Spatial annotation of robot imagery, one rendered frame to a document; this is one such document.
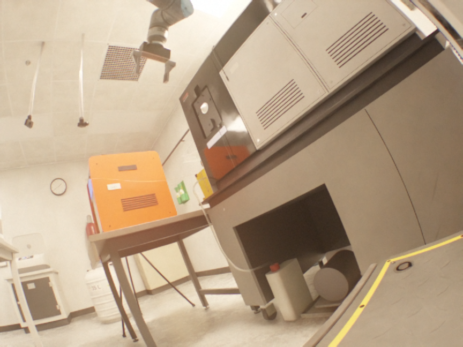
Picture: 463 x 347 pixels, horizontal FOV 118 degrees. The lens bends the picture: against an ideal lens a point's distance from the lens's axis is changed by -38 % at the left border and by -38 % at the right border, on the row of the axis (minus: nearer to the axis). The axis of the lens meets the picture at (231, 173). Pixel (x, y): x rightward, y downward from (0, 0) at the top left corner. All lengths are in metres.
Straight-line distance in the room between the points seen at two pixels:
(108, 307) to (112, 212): 1.68
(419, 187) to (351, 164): 0.22
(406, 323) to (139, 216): 1.13
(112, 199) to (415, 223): 1.24
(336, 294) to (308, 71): 0.90
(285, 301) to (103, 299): 2.03
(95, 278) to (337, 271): 2.33
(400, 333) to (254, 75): 0.98
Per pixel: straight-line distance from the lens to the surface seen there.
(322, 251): 1.59
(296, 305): 1.16
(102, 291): 2.67
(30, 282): 3.62
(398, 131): 0.67
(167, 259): 4.07
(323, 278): 1.02
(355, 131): 0.70
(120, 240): 1.12
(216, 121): 1.19
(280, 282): 1.09
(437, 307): 0.33
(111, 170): 1.25
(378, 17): 0.85
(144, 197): 1.23
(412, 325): 0.31
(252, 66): 1.04
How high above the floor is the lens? 0.51
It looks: 15 degrees up
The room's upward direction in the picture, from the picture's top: 23 degrees counter-clockwise
